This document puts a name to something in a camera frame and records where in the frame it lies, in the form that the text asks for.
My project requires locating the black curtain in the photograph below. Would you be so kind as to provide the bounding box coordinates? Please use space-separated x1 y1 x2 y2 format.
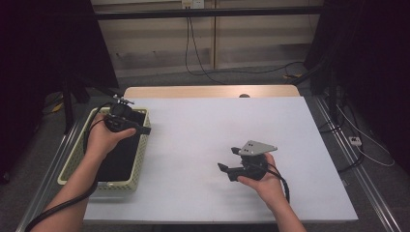
304 0 410 165
0 0 120 185

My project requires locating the cream plastic basket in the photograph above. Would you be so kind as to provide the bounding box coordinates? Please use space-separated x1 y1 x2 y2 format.
57 106 152 194

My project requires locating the black wall cable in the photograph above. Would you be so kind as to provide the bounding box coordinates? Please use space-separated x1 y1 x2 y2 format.
189 8 227 86
184 8 207 77

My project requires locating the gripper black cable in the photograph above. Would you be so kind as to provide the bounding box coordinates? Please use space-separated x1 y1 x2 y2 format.
252 161 291 205
24 101 114 232

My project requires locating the black horizontal metal bar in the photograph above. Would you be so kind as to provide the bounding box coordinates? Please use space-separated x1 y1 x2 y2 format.
95 6 324 21

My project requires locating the black cloth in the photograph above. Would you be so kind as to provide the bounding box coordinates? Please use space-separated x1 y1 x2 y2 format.
96 109 147 183

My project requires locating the black metal stand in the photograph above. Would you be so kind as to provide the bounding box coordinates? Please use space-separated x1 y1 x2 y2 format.
60 72 92 135

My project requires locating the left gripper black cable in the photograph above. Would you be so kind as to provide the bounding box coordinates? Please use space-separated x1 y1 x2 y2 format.
24 101 114 232

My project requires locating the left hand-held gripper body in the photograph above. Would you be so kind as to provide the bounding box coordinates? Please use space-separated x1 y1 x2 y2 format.
104 95 145 133

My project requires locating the person's right hand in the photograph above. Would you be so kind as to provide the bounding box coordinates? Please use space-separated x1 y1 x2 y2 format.
236 152 290 211

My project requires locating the white wall socket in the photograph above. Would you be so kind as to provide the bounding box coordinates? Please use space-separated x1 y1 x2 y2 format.
181 0 206 10

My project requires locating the person's left hand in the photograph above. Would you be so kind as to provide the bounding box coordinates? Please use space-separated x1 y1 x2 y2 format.
84 112 137 162

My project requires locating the aluminium floor rail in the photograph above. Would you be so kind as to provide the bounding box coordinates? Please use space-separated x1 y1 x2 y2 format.
15 117 95 232
313 96 403 232

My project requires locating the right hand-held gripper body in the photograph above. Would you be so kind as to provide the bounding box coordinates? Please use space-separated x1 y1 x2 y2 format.
225 139 278 183

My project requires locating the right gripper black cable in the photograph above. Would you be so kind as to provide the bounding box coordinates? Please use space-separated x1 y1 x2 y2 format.
252 161 291 205

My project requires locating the white floor cable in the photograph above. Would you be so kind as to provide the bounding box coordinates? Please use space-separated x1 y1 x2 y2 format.
336 104 396 168

